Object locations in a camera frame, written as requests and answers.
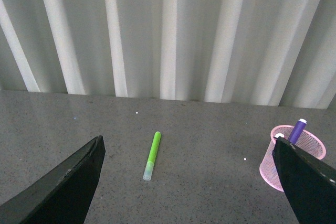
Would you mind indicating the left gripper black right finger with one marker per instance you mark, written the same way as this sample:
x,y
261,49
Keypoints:
x,y
308,183

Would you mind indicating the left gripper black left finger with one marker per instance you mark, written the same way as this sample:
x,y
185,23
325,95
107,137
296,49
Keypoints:
x,y
64,194

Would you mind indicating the purple marker pen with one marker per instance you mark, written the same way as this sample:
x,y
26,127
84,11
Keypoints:
x,y
297,131

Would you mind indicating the pink marker pen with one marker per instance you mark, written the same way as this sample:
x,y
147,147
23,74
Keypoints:
x,y
279,135

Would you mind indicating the pink mesh pen cup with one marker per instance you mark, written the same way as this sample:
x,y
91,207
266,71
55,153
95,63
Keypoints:
x,y
307,142

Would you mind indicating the green marker pen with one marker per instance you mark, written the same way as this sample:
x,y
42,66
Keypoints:
x,y
152,156

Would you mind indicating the white pleated curtain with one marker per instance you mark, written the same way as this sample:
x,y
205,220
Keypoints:
x,y
262,52

